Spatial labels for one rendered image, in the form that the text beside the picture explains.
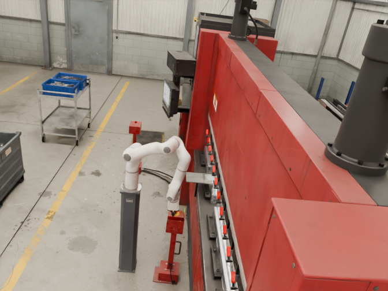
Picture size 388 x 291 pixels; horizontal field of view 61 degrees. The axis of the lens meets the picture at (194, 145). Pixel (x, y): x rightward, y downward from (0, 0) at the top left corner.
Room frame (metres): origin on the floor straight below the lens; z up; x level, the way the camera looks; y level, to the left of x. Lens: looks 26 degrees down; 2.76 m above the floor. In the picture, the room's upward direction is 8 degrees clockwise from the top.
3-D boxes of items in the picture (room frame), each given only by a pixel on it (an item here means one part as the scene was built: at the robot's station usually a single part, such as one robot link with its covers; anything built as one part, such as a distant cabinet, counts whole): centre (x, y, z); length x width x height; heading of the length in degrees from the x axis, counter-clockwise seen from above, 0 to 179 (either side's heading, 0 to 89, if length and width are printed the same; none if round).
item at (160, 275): (2.47, 0.10, 0.06); 0.25 x 0.20 x 0.12; 92
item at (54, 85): (5.17, 2.31, 0.92); 0.50 x 0.36 x 0.18; 95
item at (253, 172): (2.22, -0.31, 1.74); 3.00 x 0.08 x 0.80; 6
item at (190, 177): (2.86, -0.10, 1.00); 0.26 x 0.18 x 0.01; 96
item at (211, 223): (2.26, -0.25, 0.89); 0.30 x 0.05 x 0.03; 6
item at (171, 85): (4.00, 0.37, 1.42); 0.45 x 0.12 x 0.36; 20
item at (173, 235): (2.47, 0.07, 0.39); 0.05 x 0.05 x 0.54; 2
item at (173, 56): (4.07, 0.31, 1.53); 0.51 x 0.25 x 0.85; 20
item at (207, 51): (3.86, -0.32, 1.15); 0.85 x 0.25 x 2.30; 96
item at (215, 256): (1.86, -0.29, 0.89); 0.30 x 0.05 x 0.03; 6
